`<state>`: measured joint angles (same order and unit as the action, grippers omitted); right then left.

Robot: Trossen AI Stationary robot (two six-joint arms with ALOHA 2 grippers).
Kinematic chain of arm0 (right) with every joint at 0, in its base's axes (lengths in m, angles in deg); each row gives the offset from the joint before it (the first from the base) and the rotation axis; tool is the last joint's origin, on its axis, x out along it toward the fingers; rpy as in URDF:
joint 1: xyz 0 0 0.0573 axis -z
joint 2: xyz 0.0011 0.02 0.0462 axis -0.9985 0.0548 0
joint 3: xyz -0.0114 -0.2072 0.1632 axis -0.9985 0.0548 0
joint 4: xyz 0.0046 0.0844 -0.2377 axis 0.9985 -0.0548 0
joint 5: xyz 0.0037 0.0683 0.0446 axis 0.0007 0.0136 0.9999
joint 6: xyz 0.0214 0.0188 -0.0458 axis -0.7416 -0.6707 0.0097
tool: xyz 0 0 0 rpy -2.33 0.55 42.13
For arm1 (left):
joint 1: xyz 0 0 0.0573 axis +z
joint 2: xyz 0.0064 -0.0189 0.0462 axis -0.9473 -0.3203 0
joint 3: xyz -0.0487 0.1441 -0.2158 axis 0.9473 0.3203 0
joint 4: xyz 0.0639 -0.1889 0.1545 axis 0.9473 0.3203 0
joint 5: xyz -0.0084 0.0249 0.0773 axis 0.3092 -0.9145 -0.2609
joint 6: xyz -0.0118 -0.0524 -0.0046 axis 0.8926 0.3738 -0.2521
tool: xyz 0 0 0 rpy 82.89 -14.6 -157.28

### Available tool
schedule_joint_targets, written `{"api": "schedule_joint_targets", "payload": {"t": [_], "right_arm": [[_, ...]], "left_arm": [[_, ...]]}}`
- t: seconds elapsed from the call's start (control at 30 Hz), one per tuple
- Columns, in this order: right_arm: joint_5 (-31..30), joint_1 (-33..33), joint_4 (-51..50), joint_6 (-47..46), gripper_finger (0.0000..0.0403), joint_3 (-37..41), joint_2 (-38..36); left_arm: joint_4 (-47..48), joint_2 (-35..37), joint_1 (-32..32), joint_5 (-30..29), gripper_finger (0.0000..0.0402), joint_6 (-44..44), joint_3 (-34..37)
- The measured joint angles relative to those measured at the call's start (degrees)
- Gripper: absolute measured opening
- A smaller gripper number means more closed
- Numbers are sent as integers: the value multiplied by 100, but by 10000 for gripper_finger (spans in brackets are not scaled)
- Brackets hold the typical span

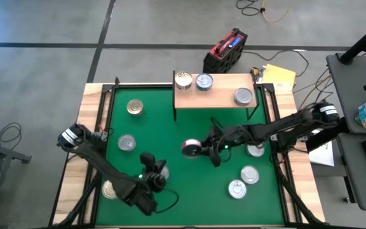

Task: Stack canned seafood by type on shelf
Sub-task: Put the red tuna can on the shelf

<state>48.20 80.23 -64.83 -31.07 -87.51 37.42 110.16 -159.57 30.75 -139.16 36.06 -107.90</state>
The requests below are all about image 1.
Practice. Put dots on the blue teal label can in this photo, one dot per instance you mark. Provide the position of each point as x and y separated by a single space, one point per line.
204 81

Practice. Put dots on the thick black pole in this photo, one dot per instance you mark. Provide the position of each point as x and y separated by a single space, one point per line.
361 41
329 137

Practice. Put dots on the wooden shelf black metal frame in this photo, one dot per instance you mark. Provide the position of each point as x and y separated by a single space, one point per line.
221 95

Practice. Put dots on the grey desk top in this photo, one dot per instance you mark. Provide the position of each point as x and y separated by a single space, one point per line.
354 178
345 89

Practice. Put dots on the grey metal stand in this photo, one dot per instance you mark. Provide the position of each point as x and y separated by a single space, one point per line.
2 152

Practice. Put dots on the black aluminium table frame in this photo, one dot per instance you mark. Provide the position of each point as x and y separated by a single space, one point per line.
145 86

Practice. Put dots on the silver lid red label can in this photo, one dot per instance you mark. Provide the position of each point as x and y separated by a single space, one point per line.
191 149

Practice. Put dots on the white paper sheet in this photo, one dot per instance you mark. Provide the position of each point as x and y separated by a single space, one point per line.
324 156

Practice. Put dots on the yellow black connector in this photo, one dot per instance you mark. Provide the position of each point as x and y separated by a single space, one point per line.
254 72

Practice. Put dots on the yellow paper folder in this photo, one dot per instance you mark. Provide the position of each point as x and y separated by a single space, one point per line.
278 76

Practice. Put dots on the silver lid blue label can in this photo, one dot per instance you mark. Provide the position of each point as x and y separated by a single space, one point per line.
255 152

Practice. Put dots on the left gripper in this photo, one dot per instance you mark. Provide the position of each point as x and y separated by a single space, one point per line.
156 183

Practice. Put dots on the red black toolbox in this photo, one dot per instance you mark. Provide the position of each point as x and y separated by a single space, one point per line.
224 52

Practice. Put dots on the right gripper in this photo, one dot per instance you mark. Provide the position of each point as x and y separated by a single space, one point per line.
230 136

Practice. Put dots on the gold lid pink label can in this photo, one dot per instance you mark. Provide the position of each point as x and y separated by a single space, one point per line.
108 190

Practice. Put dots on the silver lid teal white can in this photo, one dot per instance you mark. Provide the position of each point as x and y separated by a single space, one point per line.
126 142

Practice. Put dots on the green table mat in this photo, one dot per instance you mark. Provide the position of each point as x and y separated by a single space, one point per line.
186 191

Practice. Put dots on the teal label barcode can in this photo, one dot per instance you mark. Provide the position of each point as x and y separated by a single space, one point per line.
165 173

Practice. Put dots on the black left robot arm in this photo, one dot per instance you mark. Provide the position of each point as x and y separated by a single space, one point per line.
106 168

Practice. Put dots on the silver lid green label can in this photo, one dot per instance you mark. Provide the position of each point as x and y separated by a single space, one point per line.
243 96
249 174

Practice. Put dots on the gold lid blue label can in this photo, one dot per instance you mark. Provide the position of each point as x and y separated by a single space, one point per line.
183 79
135 107

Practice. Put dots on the silver lid pink label can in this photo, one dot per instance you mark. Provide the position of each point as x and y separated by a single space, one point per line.
237 189

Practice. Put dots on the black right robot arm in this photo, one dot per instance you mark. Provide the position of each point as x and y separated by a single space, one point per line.
281 125

